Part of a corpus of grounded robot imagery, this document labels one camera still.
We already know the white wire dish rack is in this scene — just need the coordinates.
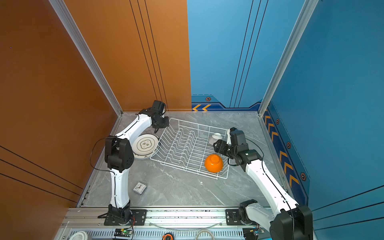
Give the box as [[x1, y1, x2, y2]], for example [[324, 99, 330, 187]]
[[150, 118, 230, 180]]

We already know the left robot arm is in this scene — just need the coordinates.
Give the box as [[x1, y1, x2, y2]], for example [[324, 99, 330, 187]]
[[105, 101, 169, 225]]

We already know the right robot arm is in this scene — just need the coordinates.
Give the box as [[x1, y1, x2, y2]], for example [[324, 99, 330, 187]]
[[214, 128, 314, 240]]

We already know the orange bowl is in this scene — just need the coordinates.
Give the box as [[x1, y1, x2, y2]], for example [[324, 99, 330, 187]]
[[205, 154, 224, 173]]

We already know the small white square clock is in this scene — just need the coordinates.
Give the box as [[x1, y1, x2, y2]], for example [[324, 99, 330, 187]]
[[133, 182, 147, 195]]

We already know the circuit board right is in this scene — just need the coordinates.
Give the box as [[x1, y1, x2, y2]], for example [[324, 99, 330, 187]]
[[243, 228, 265, 240]]

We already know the orange black round object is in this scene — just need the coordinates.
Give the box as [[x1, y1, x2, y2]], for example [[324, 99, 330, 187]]
[[162, 233, 174, 240]]

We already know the green circuit board left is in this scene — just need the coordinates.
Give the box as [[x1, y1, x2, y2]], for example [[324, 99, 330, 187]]
[[113, 228, 134, 240]]

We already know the white round container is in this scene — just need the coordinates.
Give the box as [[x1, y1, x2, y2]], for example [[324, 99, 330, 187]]
[[69, 231, 92, 240]]

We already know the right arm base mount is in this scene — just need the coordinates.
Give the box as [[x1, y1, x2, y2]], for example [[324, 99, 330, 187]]
[[225, 208, 258, 226]]

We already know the white cable loop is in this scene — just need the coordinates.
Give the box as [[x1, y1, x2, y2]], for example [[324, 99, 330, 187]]
[[194, 228, 216, 240]]

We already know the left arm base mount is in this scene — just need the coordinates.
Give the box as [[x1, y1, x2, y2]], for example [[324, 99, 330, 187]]
[[104, 209, 147, 227]]

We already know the aluminium front rail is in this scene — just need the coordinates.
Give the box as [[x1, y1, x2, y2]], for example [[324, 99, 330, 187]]
[[60, 203, 278, 230]]

